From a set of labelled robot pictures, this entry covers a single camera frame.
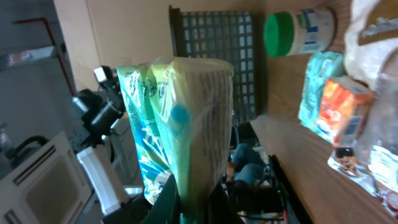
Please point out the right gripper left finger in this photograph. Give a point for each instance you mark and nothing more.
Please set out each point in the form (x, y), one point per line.
(166, 209)

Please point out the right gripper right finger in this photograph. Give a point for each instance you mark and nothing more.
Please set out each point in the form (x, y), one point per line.
(219, 209)

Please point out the teal tissue pack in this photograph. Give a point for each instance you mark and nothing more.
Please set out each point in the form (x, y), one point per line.
(180, 111)

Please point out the beige snack pouch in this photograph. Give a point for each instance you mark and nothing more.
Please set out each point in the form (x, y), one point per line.
(365, 142)

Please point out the orange tissue pack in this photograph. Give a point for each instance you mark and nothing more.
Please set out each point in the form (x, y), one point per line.
(343, 110)

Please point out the teal snack packet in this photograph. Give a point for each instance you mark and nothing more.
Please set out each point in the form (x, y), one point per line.
(320, 67)

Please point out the green lid container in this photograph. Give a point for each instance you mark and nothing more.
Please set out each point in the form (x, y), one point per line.
(304, 31)

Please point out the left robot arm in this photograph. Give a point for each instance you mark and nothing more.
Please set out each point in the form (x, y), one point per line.
(101, 152)

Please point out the person in blue jeans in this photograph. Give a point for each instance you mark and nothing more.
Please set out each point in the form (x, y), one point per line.
(246, 165)

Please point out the white appliance in background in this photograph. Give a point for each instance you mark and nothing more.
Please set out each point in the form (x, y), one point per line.
(49, 187)

